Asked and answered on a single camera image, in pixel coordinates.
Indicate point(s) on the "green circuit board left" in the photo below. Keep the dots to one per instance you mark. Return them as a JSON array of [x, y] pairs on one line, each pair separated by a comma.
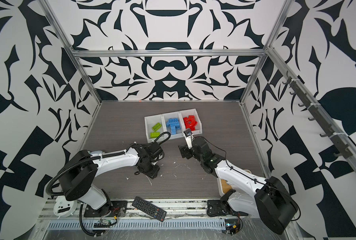
[[105, 223]]

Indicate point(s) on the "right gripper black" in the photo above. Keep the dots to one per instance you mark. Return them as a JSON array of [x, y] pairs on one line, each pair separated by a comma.
[[185, 151]]

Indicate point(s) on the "green circuit board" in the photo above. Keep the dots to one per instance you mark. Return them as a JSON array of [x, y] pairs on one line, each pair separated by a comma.
[[105, 223], [233, 228]]

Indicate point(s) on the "green lego brick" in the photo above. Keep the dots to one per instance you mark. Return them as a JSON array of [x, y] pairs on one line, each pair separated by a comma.
[[156, 127], [154, 135]]

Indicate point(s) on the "blue lego brick large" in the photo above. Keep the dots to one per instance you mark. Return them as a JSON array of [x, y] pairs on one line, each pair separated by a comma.
[[173, 122]]

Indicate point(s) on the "red arch lego piece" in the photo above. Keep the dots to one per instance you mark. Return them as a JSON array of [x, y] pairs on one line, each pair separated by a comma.
[[190, 122]]

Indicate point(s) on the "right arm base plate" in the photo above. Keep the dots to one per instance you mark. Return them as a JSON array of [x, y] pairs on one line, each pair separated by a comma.
[[216, 208]]

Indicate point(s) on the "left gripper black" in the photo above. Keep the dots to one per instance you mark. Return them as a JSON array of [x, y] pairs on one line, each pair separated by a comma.
[[154, 174]]

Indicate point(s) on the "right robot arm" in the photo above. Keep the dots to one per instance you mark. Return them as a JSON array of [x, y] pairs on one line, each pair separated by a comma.
[[267, 199]]

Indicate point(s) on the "white three-compartment bin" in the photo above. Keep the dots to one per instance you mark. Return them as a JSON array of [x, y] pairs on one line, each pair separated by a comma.
[[150, 121]]

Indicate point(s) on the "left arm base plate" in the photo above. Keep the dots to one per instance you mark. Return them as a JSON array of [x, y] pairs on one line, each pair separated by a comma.
[[114, 209]]

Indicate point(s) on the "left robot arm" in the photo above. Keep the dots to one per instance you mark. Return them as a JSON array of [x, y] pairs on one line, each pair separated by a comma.
[[75, 180]]

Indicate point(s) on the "green circuit board right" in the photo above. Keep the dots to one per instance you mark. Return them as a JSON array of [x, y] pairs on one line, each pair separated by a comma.
[[233, 228]]

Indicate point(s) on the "white cable duct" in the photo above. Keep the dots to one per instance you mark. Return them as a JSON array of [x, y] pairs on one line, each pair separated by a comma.
[[172, 224]]

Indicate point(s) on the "black remote control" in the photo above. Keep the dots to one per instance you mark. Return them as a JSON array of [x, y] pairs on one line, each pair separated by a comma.
[[150, 209]]

